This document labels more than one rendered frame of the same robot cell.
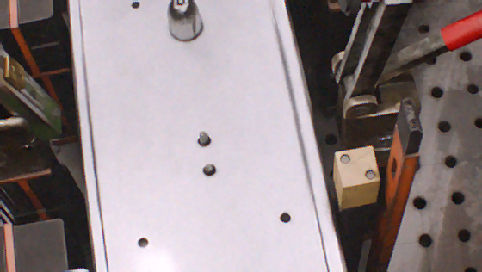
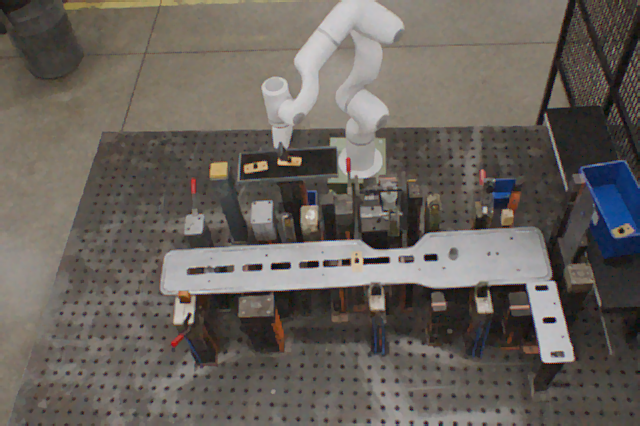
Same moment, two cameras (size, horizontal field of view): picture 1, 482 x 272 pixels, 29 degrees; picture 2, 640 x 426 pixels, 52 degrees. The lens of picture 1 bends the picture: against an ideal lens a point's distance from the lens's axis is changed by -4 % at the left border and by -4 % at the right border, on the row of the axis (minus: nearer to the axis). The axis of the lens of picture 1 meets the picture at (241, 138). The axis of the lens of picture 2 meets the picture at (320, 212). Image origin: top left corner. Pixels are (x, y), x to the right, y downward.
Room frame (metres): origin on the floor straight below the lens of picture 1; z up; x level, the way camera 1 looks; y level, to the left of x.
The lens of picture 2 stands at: (0.78, 1.26, 3.03)
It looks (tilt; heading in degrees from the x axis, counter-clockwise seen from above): 55 degrees down; 278
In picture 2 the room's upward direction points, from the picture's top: 8 degrees counter-clockwise
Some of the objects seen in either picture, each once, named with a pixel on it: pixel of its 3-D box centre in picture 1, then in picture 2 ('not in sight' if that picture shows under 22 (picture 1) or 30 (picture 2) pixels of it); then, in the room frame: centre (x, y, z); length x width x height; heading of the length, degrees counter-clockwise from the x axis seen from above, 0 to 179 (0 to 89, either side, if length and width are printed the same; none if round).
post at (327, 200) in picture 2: not in sight; (330, 228); (0.95, -0.16, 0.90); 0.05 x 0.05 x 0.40; 2
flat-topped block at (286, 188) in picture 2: not in sight; (295, 201); (1.09, -0.28, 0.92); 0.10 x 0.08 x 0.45; 2
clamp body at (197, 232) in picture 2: not in sight; (204, 249); (1.44, -0.09, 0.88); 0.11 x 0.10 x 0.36; 92
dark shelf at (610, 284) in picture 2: not in sight; (600, 198); (-0.05, -0.18, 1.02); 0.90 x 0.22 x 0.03; 92
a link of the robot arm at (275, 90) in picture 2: not in sight; (277, 99); (1.08, -0.29, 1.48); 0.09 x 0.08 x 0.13; 131
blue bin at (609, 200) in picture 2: not in sight; (614, 208); (-0.05, -0.08, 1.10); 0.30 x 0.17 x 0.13; 100
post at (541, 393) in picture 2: not in sight; (547, 371); (0.21, 0.41, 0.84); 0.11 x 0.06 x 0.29; 92
